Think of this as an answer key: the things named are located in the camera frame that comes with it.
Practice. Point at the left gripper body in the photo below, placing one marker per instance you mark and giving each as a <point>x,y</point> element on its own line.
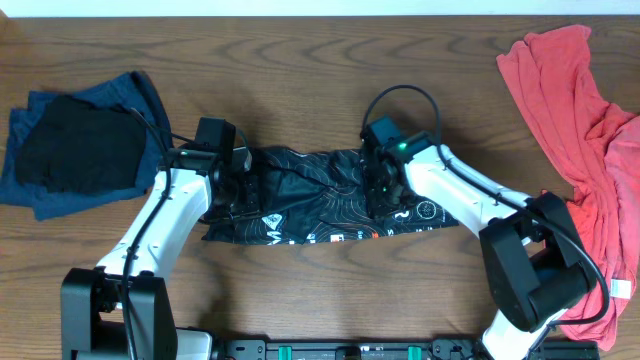
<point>241,199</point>

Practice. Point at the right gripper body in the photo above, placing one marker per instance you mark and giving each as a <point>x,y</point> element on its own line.
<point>383,200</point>

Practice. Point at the black patterned jersey shirt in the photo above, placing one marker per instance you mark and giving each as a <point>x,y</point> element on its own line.
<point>291,198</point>

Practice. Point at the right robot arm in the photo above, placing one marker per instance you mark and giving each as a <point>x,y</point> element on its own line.
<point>534,260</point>

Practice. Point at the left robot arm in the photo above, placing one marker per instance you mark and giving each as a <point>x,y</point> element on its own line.
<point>120,309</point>

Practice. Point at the folded blue garment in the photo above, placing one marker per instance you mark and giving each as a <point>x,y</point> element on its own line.
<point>129,90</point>

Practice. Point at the folded black garment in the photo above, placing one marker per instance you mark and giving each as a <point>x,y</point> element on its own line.
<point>77,147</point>

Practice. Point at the red t-shirt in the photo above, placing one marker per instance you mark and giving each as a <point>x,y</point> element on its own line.
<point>594,145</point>

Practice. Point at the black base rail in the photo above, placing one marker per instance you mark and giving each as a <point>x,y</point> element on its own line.
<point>438,349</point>

